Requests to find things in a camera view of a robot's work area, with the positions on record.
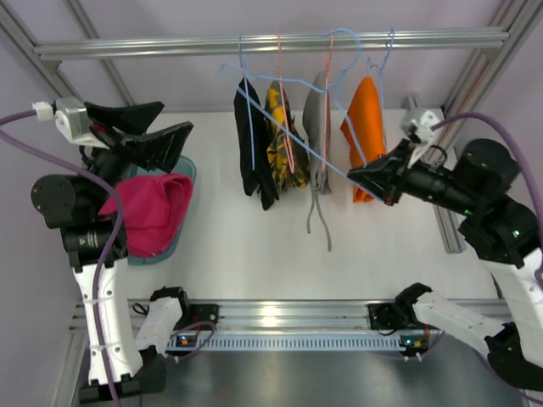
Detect camouflage trousers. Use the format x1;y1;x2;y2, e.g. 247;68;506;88
265;81;310;193

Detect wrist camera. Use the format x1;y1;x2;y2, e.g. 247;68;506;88
400;108;439;169
32;97;107;148

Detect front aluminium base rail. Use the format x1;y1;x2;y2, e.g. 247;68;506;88
70;298;527;334

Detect orange trousers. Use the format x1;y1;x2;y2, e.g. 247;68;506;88
340;75;388;204

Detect pink hanger with grey trousers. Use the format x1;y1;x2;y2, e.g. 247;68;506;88
322;34;333;173

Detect teal plastic bin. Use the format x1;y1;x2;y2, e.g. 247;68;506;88
126;155;197;266

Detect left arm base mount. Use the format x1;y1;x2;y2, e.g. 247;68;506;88
169;301;220;356

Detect blue hanger with black trousers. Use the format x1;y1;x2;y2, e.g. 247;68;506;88
238;32;255;171

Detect pink hanger with camouflage trousers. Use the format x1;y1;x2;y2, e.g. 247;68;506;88
276;31;295;174

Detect grey trousers with drawstrings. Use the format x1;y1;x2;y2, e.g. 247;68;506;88
302;88;333;252

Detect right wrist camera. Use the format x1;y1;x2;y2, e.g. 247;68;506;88
400;108;439;169

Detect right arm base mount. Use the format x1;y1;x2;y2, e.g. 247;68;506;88
367;302;434;361

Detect pink trousers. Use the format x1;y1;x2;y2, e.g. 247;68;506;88
115;173;193;259

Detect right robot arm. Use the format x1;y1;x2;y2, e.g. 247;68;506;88
348;139;542;392

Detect blue hanger with orange trousers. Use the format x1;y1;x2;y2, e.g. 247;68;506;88
366;27;397;149

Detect black trousers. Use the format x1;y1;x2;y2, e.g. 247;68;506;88
233;92;279;211

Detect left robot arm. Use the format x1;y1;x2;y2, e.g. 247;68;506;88
31;98;193;404

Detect slotted grey cable duct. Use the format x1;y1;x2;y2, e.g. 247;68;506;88
163;331;408;351

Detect aluminium hanging rail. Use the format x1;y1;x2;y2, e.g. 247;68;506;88
34;26;509;61

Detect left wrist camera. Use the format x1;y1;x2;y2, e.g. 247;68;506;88
32;97;107;148

